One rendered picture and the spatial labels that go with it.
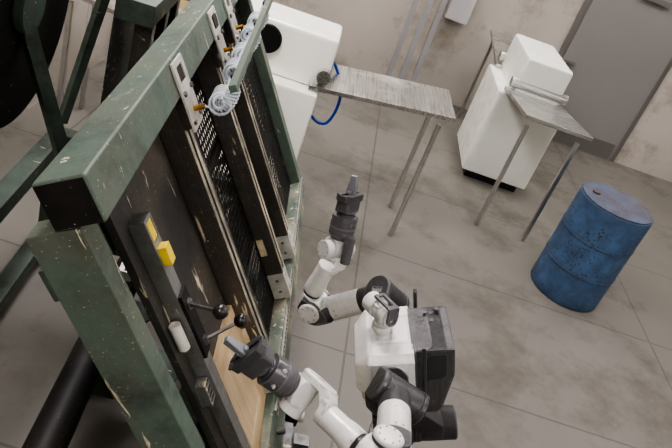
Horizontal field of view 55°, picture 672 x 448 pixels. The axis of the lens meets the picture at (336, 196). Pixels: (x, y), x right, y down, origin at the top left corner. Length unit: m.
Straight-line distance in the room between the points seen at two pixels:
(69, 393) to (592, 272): 3.92
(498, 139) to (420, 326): 4.63
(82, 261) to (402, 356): 1.03
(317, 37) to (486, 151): 2.64
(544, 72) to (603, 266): 2.00
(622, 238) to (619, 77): 4.01
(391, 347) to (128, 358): 0.86
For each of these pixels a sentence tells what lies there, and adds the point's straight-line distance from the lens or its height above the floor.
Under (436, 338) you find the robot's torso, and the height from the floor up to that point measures 1.40.
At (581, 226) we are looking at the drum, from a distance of 5.15.
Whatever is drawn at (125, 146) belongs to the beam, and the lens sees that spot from 1.33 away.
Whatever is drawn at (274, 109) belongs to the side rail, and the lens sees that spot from 3.34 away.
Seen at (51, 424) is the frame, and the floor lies 0.73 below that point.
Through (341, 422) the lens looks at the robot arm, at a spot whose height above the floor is 1.39.
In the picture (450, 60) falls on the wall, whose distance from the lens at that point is 8.47.
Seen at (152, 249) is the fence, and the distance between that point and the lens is 1.52.
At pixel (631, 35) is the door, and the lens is 8.73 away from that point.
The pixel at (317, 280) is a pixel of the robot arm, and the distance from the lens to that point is 2.23.
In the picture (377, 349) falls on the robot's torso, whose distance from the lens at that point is 1.96.
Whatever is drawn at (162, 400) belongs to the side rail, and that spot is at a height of 1.47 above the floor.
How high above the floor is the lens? 2.58
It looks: 29 degrees down
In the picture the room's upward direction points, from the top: 21 degrees clockwise
